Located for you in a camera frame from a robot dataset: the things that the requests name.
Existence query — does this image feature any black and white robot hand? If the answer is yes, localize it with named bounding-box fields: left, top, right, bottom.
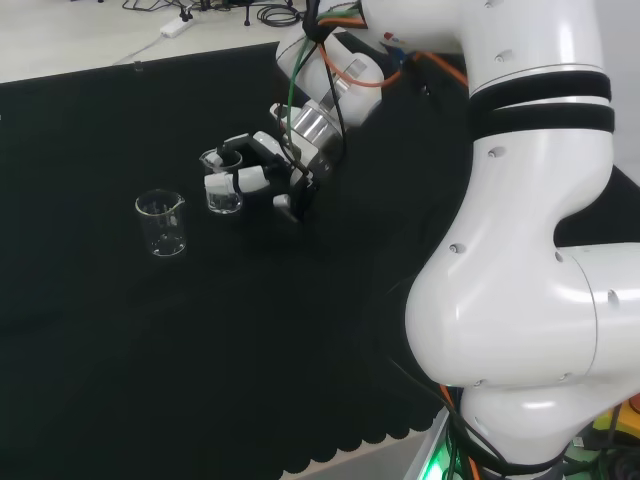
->
left=202, top=102, right=346, bottom=224

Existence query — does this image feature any clear glass beaker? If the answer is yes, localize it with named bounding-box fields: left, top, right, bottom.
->
left=134, top=188, right=188, bottom=258
left=199, top=149, right=245, bottom=215

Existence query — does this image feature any white power strip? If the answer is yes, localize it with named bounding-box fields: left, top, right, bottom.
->
left=159, top=17, right=194, bottom=38

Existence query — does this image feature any black bench cloth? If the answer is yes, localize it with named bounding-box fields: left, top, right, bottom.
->
left=0, top=29, right=640, bottom=480

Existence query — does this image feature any yellow stop button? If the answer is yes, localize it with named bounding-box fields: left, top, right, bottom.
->
left=592, top=392, right=640, bottom=451

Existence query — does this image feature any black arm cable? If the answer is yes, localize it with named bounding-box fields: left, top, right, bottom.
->
left=301, top=0, right=349, bottom=166

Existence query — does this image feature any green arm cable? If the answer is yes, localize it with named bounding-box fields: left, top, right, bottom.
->
left=285, top=3, right=362, bottom=151

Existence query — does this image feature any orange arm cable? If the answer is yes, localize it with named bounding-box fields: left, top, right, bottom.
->
left=316, top=12, right=472, bottom=92

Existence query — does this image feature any coiled black floor cable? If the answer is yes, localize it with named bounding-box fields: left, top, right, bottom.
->
left=256, top=3, right=302, bottom=29

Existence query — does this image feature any white power cord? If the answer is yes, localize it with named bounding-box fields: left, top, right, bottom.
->
left=111, top=33, right=166, bottom=67

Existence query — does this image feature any pale base plate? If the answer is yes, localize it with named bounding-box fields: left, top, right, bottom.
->
left=401, top=408, right=454, bottom=480

